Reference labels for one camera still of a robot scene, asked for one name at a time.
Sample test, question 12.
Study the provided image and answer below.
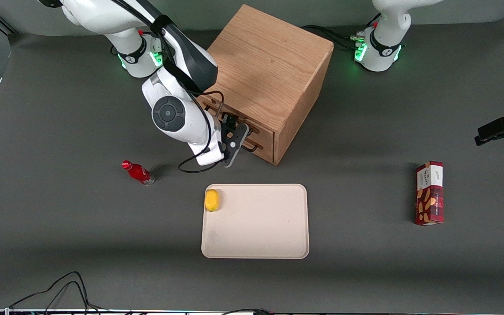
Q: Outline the wooden drawer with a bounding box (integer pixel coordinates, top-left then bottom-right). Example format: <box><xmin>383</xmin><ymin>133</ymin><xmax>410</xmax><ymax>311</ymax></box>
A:
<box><xmin>199</xmin><ymin>93</ymin><xmax>275</xmax><ymax>149</ymax></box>
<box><xmin>206</xmin><ymin>109</ymin><xmax>275</xmax><ymax>166</ymax></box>

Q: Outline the wooden closed drawer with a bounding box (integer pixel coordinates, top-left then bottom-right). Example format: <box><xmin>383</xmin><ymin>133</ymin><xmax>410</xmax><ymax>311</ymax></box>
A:
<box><xmin>206</xmin><ymin>109</ymin><xmax>275</xmax><ymax>166</ymax></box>

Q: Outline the wooden two-drawer cabinet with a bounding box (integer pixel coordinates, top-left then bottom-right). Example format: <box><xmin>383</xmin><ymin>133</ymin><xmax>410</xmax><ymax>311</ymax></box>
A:
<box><xmin>197</xmin><ymin>4</ymin><xmax>335</xmax><ymax>166</ymax></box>

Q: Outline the yellow lemon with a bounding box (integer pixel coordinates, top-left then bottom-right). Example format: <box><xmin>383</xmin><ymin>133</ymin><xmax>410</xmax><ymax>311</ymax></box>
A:
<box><xmin>204</xmin><ymin>189</ymin><xmax>221</xmax><ymax>213</ymax></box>

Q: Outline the red cola bottle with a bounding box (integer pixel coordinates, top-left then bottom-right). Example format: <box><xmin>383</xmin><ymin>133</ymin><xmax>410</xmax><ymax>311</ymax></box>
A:
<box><xmin>121</xmin><ymin>160</ymin><xmax>155</xmax><ymax>186</ymax></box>

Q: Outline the beige plastic tray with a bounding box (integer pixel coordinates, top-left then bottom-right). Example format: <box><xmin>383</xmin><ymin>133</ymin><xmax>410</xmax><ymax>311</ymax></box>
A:
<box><xmin>201</xmin><ymin>183</ymin><xmax>310</xmax><ymax>259</ymax></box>

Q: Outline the red snack carton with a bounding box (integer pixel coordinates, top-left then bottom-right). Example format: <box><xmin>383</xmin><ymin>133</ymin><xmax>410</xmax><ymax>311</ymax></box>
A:
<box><xmin>414</xmin><ymin>161</ymin><xmax>445</xmax><ymax>226</ymax></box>

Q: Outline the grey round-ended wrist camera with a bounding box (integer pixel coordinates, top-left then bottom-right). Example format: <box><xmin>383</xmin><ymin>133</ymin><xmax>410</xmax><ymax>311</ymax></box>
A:
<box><xmin>223</xmin><ymin>124</ymin><xmax>249</xmax><ymax>169</ymax></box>

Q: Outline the black arm base cable bundle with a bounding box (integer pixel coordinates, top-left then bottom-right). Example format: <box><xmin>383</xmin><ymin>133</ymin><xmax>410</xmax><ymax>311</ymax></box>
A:
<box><xmin>301</xmin><ymin>24</ymin><xmax>366</xmax><ymax>51</ymax></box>

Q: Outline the black floor cable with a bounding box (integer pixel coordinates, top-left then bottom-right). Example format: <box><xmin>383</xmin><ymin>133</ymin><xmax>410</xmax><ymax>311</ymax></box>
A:
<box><xmin>221</xmin><ymin>308</ymin><xmax>275</xmax><ymax>315</ymax></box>
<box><xmin>7</xmin><ymin>271</ymin><xmax>117</xmax><ymax>315</ymax></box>

